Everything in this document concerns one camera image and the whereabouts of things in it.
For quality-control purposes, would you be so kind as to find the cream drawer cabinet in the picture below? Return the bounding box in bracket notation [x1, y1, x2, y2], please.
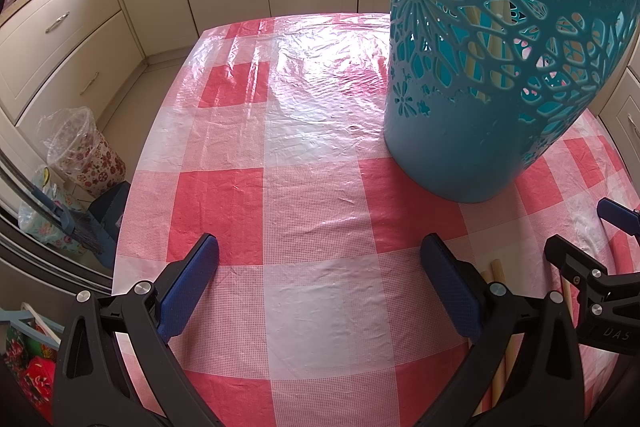
[0, 0, 151, 128]

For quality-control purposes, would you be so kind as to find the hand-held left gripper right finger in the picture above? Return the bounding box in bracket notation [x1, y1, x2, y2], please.
[420, 233, 587, 427]

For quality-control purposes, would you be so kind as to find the wooden chopstick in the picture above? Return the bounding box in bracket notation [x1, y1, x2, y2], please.
[559, 274, 577, 330]
[465, 0, 488, 105]
[491, 258, 523, 408]
[487, 0, 507, 60]

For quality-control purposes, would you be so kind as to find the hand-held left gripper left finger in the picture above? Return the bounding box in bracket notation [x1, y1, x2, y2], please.
[52, 233, 221, 427]

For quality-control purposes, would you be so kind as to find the floral bin with plastic liner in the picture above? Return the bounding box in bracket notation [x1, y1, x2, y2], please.
[39, 107, 127, 198]

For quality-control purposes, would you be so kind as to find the blue perforated plastic basket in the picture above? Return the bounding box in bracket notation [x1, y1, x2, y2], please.
[382, 0, 640, 204]

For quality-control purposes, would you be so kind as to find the white blue frame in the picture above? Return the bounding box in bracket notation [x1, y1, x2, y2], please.
[0, 302, 63, 348]

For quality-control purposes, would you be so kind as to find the cream cabinet with drawers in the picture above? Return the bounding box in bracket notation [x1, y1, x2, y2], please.
[592, 62, 640, 152]

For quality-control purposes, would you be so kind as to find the red white checkered tablecloth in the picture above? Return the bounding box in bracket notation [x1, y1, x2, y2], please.
[111, 12, 640, 427]

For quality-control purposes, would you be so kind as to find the blue dustpan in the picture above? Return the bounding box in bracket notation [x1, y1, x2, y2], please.
[87, 181, 132, 270]

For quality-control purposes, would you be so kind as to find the blue broom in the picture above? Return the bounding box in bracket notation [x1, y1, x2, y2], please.
[35, 187, 118, 258]

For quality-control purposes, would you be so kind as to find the red floral bag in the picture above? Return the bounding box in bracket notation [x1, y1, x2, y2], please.
[5, 327, 56, 413]

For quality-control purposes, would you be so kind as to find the grey metal door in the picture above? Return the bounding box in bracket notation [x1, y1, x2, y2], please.
[0, 142, 118, 303]

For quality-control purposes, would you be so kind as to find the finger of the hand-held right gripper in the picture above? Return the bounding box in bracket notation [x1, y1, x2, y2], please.
[597, 198, 640, 235]
[544, 234, 640, 304]

